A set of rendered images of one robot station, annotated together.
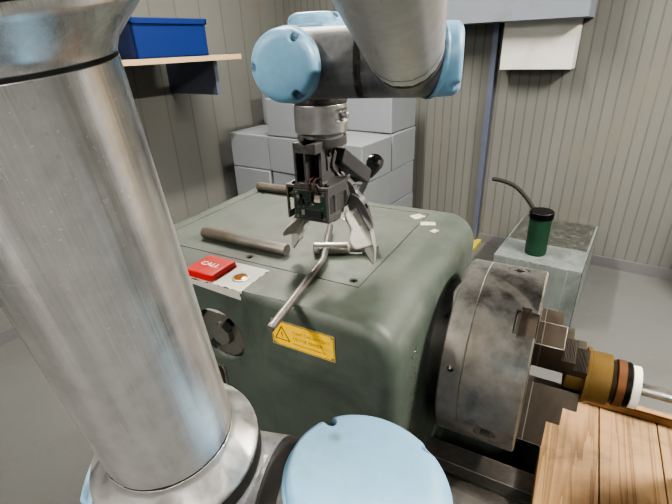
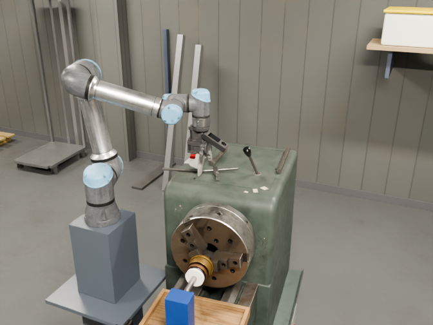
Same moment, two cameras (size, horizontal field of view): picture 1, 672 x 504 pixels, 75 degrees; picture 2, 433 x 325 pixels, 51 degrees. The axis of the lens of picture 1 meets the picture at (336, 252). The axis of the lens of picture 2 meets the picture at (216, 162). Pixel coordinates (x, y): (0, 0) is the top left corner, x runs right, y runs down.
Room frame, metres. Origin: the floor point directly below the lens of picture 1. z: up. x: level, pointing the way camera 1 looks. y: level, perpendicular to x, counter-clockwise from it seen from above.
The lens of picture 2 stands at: (0.34, -1.75, 2.08)
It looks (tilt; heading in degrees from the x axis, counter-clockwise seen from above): 23 degrees down; 78
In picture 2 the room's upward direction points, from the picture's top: straight up
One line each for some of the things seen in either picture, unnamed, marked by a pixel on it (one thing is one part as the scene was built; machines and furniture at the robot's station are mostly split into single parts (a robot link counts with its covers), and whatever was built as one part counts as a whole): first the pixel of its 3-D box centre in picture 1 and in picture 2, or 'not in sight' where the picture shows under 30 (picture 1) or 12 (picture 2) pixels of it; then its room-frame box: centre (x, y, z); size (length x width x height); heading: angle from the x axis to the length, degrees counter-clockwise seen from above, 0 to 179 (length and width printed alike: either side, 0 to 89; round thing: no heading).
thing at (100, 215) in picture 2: not in sight; (101, 207); (0.20, -0.02, 1.15); 0.15 x 0.15 x 0.10
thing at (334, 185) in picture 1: (321, 177); (199, 139); (0.63, 0.02, 1.41); 0.09 x 0.08 x 0.12; 150
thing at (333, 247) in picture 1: (346, 248); (216, 173); (0.70, -0.02, 1.27); 0.12 x 0.02 x 0.02; 85
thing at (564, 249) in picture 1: (538, 236); not in sight; (2.64, -1.35, 0.39); 0.80 x 0.63 x 0.78; 145
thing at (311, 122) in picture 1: (322, 120); (200, 121); (0.63, 0.01, 1.50); 0.08 x 0.08 x 0.05
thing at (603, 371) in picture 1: (595, 376); (200, 268); (0.55, -0.42, 1.08); 0.09 x 0.09 x 0.09; 61
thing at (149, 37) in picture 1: (153, 39); not in sight; (2.99, 1.07, 1.66); 0.53 x 0.40 x 0.21; 145
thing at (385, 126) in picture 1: (323, 171); not in sight; (3.62, 0.08, 0.63); 1.29 x 0.84 x 1.25; 55
